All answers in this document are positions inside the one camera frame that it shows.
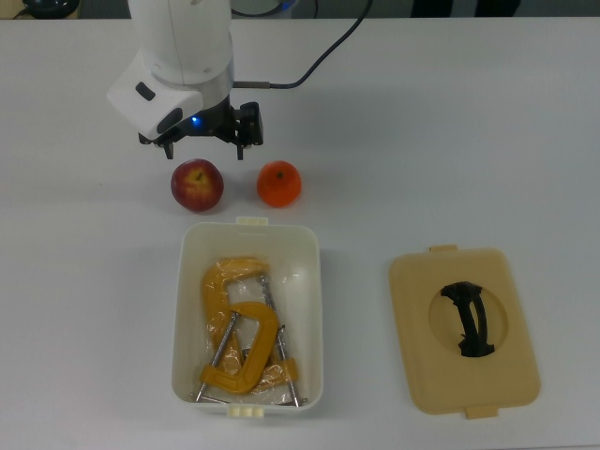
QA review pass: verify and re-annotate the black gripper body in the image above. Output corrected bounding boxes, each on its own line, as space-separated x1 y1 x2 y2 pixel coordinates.
137 95 238 146

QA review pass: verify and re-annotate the red toy apple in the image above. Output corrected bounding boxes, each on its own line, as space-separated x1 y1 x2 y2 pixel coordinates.
170 158 225 215

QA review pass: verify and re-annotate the orange toy fruit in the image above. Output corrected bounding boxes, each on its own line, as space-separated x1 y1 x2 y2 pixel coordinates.
256 160 303 208

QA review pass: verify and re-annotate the white plastic container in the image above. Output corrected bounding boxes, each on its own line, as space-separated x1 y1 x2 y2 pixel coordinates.
171 216 325 418

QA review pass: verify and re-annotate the large yellow C-clamp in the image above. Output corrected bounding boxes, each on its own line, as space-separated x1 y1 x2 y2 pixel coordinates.
201 255 310 409

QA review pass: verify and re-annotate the black round object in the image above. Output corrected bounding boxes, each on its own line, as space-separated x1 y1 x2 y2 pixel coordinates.
21 0 83 20

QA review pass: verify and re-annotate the small yellow C-clamp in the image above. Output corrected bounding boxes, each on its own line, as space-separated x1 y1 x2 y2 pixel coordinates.
189 302 281 404

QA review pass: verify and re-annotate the beige plastic lid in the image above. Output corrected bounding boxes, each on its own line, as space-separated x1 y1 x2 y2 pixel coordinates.
387 243 542 420

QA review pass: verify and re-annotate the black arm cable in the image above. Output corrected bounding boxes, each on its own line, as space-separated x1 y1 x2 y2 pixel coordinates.
232 0 375 90

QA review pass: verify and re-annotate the black lid handle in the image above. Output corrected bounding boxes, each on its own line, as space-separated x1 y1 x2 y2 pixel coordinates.
439 279 497 358

